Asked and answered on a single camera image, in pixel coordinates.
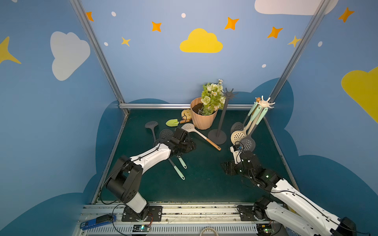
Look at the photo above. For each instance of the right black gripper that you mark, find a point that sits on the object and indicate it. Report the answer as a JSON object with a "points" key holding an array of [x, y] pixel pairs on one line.
{"points": [[234, 167]]}

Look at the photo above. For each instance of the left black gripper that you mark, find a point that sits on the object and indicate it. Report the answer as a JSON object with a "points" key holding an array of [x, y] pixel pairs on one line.
{"points": [[185, 144]]}

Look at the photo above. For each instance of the grey skimmer mint handle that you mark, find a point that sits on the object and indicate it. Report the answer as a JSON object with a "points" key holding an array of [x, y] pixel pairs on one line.
{"points": [[248, 142], [166, 134], [238, 126], [181, 175]]}

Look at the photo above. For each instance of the cream skimmer mint handle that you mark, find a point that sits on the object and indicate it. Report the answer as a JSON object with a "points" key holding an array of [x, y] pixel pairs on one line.
{"points": [[238, 135]]}

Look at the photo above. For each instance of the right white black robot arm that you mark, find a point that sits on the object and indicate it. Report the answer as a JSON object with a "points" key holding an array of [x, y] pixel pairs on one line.
{"points": [[302, 216]]}

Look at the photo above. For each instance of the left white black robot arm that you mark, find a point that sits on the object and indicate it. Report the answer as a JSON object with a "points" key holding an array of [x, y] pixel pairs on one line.
{"points": [[125, 177]]}

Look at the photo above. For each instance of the all grey slotted skimmer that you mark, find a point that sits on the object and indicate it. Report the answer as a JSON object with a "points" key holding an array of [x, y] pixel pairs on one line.
{"points": [[151, 125]]}

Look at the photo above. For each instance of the dark grey utensil rack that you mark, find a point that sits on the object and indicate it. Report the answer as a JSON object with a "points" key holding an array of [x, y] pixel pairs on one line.
{"points": [[217, 135]]}

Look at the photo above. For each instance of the cream utensil rack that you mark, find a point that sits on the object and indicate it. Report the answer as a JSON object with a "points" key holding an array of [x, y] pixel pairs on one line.
{"points": [[265, 103]]}

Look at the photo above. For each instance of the green small spatula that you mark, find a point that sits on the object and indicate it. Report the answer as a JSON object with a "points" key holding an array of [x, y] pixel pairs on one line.
{"points": [[174, 122]]}

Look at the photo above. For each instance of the yellow smiley sponge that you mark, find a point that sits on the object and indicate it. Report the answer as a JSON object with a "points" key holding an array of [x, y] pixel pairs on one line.
{"points": [[186, 116]]}

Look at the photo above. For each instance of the pink ribbed flower pot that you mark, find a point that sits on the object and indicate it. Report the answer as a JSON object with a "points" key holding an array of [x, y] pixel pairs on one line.
{"points": [[201, 122]]}

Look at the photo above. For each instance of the green white artificial flowers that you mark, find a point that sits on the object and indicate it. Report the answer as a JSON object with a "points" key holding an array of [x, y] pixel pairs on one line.
{"points": [[212, 98]]}

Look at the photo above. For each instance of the blue handheld device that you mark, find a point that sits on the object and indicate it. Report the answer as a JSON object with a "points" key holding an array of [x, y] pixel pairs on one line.
{"points": [[97, 222]]}

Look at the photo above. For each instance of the cream skimmer wooden handle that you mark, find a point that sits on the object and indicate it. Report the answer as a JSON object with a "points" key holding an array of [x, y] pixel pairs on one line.
{"points": [[191, 128]]}

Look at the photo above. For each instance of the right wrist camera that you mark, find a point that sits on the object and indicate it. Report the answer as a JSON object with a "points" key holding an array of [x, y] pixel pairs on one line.
{"points": [[236, 150]]}

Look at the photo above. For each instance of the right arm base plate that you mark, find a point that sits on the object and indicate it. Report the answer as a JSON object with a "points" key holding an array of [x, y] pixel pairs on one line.
{"points": [[251, 213]]}

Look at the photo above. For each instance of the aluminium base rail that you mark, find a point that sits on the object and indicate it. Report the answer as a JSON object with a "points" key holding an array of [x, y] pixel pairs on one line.
{"points": [[182, 219]]}

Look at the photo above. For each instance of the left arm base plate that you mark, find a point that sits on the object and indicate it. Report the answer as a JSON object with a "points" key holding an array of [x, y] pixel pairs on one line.
{"points": [[149, 213]]}

